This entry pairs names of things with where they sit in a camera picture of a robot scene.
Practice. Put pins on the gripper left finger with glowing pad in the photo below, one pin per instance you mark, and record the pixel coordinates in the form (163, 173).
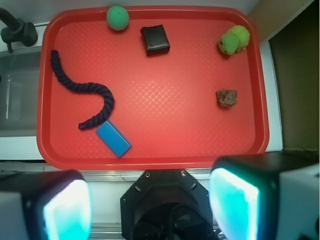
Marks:
(54, 205)

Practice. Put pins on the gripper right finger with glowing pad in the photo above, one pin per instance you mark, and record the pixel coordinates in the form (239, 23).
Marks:
(270, 196)

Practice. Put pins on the brown rock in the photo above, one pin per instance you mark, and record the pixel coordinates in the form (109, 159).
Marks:
(227, 98)

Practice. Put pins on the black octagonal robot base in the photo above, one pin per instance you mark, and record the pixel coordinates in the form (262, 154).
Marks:
(166, 205)

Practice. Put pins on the blue rectangular block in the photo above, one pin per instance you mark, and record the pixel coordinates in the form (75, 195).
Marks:
(116, 142)

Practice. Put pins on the grey metal sink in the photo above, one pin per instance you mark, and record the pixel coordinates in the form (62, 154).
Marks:
(19, 82)

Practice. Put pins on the red plastic tray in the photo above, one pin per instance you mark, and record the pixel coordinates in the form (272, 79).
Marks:
(165, 104)

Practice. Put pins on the lime green plush toy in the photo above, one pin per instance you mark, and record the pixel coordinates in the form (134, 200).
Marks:
(234, 40)

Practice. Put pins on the black square leather pouch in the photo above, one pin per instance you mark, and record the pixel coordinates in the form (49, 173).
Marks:
(155, 40)

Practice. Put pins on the green knitted ball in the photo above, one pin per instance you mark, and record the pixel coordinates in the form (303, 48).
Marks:
(117, 18)

